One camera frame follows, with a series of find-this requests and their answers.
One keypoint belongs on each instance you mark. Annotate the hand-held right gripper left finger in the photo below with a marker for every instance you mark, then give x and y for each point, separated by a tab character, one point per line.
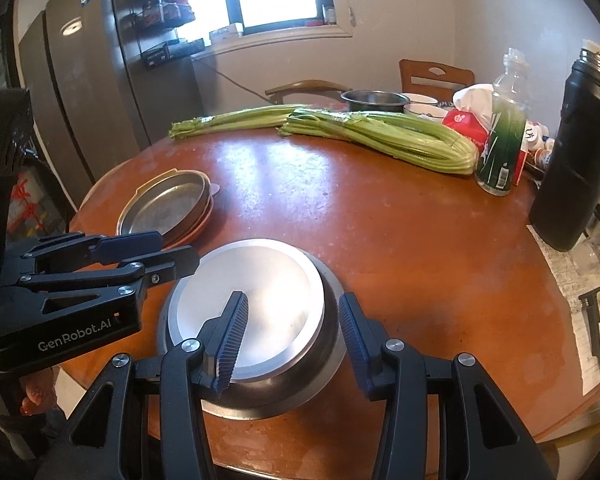
232	335

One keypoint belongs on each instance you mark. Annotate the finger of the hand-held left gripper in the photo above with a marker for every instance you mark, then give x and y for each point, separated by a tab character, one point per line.
172	265
130	244

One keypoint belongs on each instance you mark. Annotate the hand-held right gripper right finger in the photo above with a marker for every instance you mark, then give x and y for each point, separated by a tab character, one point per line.
355	340

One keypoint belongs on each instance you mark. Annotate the round metal plate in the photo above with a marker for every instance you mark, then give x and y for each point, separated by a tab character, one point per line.
165	205

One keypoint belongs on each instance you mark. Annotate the red paper bowl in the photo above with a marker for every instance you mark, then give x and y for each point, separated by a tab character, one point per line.
280	300

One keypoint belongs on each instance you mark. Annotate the orange plastic plate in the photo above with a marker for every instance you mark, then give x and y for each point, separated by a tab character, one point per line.
206	215

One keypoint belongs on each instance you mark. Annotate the yellow shell-shaped plate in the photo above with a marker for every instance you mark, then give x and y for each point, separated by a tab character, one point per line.
155	178

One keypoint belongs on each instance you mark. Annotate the large steel bowl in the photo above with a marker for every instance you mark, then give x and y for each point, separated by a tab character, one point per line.
280	400

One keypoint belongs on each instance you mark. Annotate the person's left hand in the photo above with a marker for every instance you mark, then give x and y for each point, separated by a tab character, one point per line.
40	390

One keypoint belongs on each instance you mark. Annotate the black framed glass door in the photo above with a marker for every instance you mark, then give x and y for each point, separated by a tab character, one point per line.
40	195

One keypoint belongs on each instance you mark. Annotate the long celery bunch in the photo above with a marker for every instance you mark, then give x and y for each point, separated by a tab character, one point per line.
240	117

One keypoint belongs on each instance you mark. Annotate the grey refrigerator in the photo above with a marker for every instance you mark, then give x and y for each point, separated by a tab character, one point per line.
80	85

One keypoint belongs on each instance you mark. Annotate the thick celery bunch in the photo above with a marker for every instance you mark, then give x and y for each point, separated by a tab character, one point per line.
390	137

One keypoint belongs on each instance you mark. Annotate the printed paper sheet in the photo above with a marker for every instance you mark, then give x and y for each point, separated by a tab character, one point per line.
565	280

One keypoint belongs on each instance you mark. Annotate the wooden armchair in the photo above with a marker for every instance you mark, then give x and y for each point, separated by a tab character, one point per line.
305	85

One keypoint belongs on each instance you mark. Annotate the white box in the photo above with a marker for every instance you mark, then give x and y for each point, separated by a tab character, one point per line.
226	33

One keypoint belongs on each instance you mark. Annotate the white ceramic bowl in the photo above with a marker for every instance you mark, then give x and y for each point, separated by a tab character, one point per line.
425	111
422	99

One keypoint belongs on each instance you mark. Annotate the clear bottle green label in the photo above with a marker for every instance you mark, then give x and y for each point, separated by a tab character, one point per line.
502	150

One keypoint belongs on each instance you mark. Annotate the steel pot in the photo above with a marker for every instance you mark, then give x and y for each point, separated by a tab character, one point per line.
375	100

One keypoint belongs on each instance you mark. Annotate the red tissue packet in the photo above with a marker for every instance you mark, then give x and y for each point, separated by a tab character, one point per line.
462	122

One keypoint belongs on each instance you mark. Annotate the red carton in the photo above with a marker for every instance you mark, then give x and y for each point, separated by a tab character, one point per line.
519	160

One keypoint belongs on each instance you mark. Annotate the clear glass cup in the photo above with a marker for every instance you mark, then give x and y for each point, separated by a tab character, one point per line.
597	250

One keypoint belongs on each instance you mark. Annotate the white jar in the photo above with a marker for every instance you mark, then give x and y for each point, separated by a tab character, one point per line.
532	135

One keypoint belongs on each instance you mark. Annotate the wooden high-back chair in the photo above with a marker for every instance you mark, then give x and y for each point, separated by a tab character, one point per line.
435	77

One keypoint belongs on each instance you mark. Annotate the black thermos flask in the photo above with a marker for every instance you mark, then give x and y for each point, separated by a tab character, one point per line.
575	160

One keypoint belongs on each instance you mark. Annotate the small bottle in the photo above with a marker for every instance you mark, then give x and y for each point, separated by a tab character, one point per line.
329	14

